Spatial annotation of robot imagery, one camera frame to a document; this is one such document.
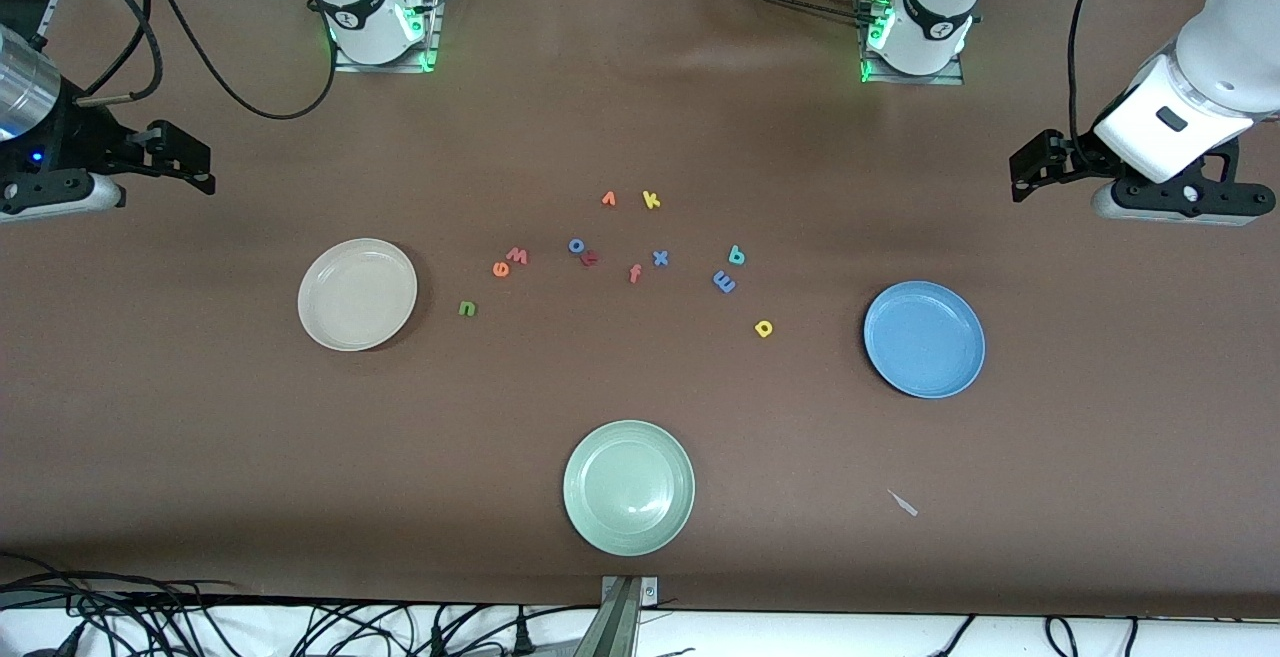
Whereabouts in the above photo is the blue round plate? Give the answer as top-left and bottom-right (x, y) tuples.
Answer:
(864, 281), (987, 400)

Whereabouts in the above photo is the beige round plate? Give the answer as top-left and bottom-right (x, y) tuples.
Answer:
(297, 238), (419, 352)

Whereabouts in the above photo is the brown table cover sheet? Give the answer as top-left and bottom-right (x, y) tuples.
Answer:
(0, 0), (1280, 620)

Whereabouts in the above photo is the pale green round plate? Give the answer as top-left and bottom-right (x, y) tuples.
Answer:
(563, 420), (696, 557)

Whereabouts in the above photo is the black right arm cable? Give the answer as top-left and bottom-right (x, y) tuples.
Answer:
(50, 0), (341, 121)

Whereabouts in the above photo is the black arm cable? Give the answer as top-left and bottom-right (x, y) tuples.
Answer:
(50, 0), (341, 121)
(1066, 0), (1119, 153)

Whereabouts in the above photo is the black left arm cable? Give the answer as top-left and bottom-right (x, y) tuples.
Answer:
(1066, 0), (1119, 153)

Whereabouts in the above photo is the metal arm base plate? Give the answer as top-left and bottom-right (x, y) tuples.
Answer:
(858, 0), (966, 86)
(333, 0), (446, 75)

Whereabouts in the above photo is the black cable on table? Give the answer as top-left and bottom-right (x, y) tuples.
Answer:
(715, 0), (881, 23)

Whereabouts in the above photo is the metal camera stand bracket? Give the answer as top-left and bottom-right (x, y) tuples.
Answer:
(575, 575), (659, 657)

